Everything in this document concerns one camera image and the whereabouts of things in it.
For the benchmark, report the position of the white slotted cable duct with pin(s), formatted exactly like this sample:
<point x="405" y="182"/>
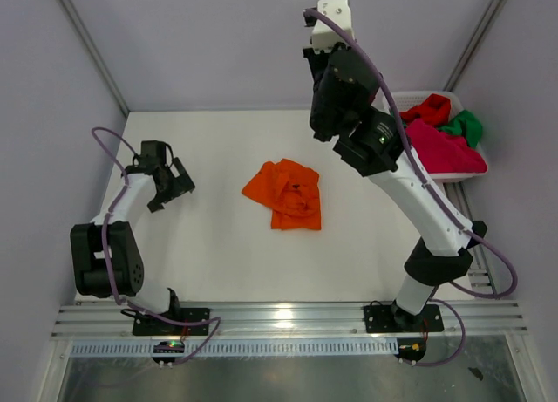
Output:
<point x="240" y="348"/>

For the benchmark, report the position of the white plastic basket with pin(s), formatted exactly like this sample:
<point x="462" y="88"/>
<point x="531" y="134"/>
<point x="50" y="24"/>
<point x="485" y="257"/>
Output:
<point x="406" y="100"/>

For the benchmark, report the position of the magenta t shirt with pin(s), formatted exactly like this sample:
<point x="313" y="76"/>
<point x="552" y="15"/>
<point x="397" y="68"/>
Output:
<point x="442" y="153"/>

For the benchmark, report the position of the orange t shirt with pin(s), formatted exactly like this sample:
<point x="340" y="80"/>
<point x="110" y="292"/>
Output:
<point x="291" y="191"/>

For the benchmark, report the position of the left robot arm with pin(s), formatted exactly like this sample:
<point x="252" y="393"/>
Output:
<point x="105" y="255"/>

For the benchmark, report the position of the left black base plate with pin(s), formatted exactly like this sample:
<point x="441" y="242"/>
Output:
<point x="190" y="321"/>

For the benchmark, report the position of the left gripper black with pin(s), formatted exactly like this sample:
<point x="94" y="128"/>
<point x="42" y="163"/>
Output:
<point x="175" y="184"/>

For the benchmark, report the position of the right controller board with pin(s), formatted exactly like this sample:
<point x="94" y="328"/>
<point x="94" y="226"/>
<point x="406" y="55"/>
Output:
<point x="410" y="350"/>

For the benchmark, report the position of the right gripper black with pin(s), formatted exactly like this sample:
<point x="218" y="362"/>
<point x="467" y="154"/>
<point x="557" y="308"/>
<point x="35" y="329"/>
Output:
<point x="314" y="64"/>

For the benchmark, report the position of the left frame post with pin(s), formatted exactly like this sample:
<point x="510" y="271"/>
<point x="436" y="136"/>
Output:
<point x="85" y="38"/>

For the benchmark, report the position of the aluminium front rail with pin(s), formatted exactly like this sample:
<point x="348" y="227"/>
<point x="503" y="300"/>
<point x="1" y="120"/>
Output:
<point x="97" y="320"/>

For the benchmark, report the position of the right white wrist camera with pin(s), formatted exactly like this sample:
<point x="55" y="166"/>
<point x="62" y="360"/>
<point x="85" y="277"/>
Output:
<point x="323" y="38"/>

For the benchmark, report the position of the red t shirt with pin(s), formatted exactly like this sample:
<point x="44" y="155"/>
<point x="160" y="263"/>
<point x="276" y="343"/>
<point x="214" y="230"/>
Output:
<point x="434" y="111"/>

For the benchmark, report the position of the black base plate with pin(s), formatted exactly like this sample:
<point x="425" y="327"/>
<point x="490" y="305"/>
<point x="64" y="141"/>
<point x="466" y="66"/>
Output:
<point x="389" y="318"/>
<point x="190" y="321"/>

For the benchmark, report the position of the controller board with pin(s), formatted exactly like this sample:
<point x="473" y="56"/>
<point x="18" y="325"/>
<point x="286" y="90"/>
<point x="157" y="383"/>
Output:
<point x="410" y="350"/>
<point x="166" y="352"/>

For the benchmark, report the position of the green t shirt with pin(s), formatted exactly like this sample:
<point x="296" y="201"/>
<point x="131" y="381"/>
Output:
<point x="466" y="125"/>

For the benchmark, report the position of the left controller board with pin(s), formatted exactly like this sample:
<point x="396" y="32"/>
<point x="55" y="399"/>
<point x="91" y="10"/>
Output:
<point x="166" y="352"/>

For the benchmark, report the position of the right frame post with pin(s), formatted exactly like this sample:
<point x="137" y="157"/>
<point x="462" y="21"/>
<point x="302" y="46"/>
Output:
<point x="474" y="42"/>

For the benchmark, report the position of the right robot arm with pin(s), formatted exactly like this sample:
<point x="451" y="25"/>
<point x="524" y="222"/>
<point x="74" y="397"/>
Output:
<point x="368" y="141"/>

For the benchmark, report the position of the frame post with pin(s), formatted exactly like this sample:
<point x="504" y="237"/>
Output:
<point x="85" y="38"/>
<point x="474" y="42"/>

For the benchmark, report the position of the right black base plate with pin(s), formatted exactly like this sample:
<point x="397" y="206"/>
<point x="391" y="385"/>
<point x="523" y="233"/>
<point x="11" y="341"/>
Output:
<point x="389" y="318"/>

